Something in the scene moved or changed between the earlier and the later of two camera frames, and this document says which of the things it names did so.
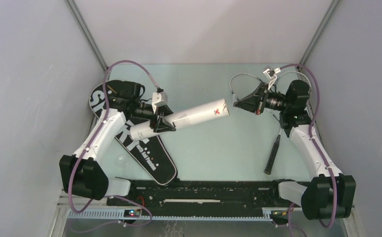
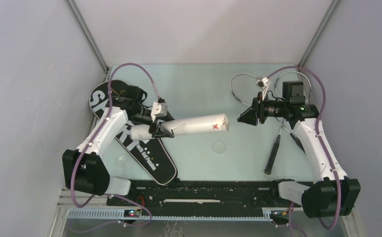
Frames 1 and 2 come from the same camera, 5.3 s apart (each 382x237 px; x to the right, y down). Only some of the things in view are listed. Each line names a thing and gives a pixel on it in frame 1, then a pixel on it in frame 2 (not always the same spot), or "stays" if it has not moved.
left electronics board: [132, 213] stays
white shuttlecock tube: [212, 110] → [209, 123]
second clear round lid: [121, 161] stays
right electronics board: [279, 217] stays
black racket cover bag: [151, 150] stays
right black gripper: [249, 103] → [250, 115]
